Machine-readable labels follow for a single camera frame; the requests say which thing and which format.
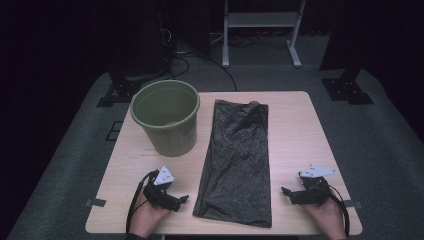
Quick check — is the person's right hand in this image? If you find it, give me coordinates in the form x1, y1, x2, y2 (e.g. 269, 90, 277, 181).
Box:
301, 196, 348, 240

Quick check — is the hand-held gripper cable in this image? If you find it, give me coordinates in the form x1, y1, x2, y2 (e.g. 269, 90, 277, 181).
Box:
125, 170, 159, 234
319, 184, 350, 238

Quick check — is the black stand with base plate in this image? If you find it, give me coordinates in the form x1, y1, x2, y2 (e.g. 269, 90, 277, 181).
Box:
319, 64, 374, 106
96, 63, 143, 108

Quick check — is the person's left hand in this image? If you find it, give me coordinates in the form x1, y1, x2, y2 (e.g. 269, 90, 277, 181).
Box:
129, 187, 171, 238

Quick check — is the cable bundle under white stand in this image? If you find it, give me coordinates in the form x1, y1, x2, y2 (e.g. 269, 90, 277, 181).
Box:
209, 32, 262, 48

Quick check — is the black plastic garbage bag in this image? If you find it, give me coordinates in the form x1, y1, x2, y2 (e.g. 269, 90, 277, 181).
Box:
192, 99, 273, 229

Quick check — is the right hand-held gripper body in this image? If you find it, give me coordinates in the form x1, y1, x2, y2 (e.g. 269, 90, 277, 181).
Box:
298, 163, 338, 205

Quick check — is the right hand-held gripper cable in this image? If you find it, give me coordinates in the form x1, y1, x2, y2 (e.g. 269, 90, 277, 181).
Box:
319, 184, 350, 238

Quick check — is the black floor cable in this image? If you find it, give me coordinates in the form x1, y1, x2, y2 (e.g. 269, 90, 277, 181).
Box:
148, 54, 238, 93

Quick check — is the grey tape strip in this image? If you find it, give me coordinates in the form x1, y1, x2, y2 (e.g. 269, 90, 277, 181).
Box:
84, 198, 108, 208
343, 199, 363, 210

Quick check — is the white metal stand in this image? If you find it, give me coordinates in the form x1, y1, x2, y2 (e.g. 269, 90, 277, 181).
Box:
222, 0, 307, 69

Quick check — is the green plastic bucket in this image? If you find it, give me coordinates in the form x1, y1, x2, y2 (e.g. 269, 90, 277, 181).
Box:
129, 79, 201, 158

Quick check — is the left hand-held gripper cable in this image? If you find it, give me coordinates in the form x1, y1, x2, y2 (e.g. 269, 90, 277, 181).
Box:
125, 170, 159, 234

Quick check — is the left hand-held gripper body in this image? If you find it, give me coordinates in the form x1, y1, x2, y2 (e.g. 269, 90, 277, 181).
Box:
143, 165, 180, 209

